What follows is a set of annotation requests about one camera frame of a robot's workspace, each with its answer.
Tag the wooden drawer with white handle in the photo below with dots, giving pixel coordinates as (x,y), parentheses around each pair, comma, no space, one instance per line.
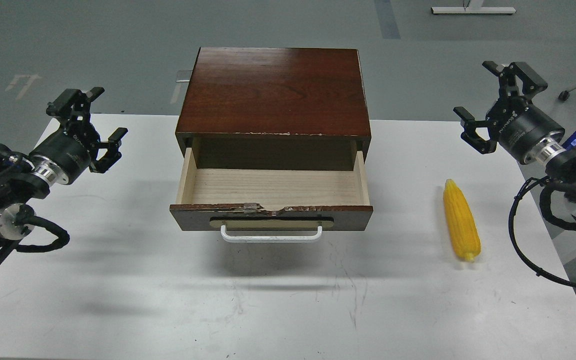
(256,205)

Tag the yellow corn cob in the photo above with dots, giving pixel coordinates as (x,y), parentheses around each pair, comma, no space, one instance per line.
(462,229)

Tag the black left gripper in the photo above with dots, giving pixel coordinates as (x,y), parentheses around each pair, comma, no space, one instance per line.
(64,155)

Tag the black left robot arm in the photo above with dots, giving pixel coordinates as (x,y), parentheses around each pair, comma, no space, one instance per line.
(21,229)

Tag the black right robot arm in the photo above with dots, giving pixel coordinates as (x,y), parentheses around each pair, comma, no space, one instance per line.
(557,200)

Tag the dark wooden cabinet box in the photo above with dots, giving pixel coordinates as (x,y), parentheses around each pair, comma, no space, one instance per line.
(264,92)

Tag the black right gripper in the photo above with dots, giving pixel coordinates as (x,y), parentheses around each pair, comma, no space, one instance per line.
(514,123)

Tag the white table leg base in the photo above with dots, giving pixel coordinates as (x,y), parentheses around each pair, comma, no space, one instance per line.
(473,7)

